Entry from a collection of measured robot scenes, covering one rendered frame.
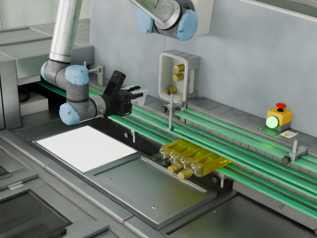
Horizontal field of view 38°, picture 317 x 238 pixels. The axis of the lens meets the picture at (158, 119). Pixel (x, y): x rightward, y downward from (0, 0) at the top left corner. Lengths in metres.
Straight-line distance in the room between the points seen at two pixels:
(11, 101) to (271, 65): 1.35
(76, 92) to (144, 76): 0.92
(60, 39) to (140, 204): 0.70
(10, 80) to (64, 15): 0.94
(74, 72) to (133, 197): 0.60
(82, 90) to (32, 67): 1.01
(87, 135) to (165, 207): 0.73
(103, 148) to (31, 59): 0.63
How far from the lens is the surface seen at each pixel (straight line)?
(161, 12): 1.66
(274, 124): 1.80
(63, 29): 1.59
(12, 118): 2.53
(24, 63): 2.48
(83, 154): 2.17
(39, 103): 2.73
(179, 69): 2.11
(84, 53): 2.67
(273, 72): 1.87
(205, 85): 2.10
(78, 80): 1.50
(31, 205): 1.92
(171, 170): 1.78
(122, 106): 1.65
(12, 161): 2.26
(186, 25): 1.72
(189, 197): 1.86
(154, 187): 1.91
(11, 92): 2.49
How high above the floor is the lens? 2.29
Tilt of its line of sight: 40 degrees down
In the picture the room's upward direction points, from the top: 109 degrees counter-clockwise
